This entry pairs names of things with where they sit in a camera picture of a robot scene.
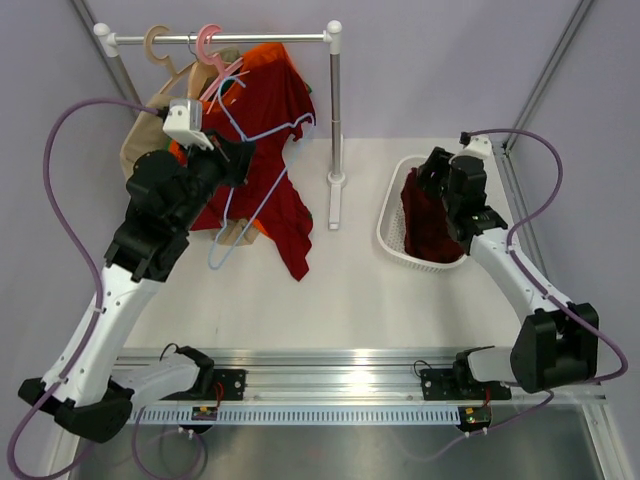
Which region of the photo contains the white perforated plastic basket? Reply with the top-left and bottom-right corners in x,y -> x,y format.
376,155 -> 467,273

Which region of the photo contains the aluminium table edge rail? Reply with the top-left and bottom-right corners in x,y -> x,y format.
63,344 -> 609,404

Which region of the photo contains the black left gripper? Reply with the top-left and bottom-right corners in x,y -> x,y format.
172,129 -> 257,233

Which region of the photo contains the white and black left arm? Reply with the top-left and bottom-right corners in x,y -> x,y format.
18,132 -> 256,443

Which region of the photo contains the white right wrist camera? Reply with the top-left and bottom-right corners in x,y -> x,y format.
458,132 -> 493,161

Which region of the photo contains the light blue wire hanger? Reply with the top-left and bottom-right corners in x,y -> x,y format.
207,73 -> 316,271

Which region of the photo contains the beige t shirt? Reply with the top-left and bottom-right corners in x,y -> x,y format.
120,59 -> 260,246

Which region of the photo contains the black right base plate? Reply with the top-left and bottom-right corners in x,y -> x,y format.
417,367 -> 512,431

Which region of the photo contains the aluminium corner frame post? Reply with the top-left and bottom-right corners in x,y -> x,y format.
512,0 -> 597,130

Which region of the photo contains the orange t shirt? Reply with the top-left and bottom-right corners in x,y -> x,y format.
191,43 -> 314,240

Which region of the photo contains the left aluminium frame post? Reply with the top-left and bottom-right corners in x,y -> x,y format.
68,0 -> 142,104

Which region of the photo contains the red t shirt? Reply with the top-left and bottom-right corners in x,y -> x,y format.
191,60 -> 314,281

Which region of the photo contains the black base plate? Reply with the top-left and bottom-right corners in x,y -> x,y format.
417,367 -> 512,431
189,368 -> 247,434

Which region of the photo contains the dark maroon t shirt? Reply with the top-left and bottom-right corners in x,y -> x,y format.
401,168 -> 464,264

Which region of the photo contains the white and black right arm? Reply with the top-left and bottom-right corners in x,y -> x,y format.
416,142 -> 599,397

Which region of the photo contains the white slotted cable duct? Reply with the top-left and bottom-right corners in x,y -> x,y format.
129,405 -> 461,426

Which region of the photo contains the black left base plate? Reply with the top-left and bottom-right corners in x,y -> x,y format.
189,368 -> 247,434

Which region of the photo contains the beige plastic hanger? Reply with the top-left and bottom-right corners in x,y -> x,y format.
143,24 -> 196,94

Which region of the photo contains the pink plastic hanger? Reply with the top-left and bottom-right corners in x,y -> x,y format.
195,24 -> 244,102

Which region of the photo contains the white and chrome clothes rack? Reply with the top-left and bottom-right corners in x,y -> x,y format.
94,20 -> 346,231

